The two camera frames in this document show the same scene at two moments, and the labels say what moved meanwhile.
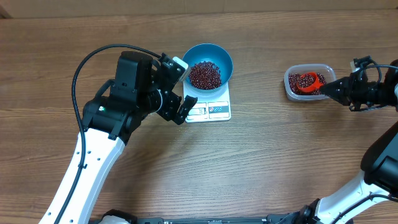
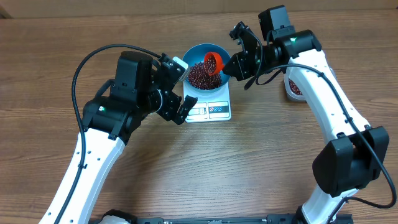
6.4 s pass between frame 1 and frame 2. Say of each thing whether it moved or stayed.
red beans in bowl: stayed
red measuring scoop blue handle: moved
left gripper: stayed
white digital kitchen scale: stayed
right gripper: moved
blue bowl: stayed
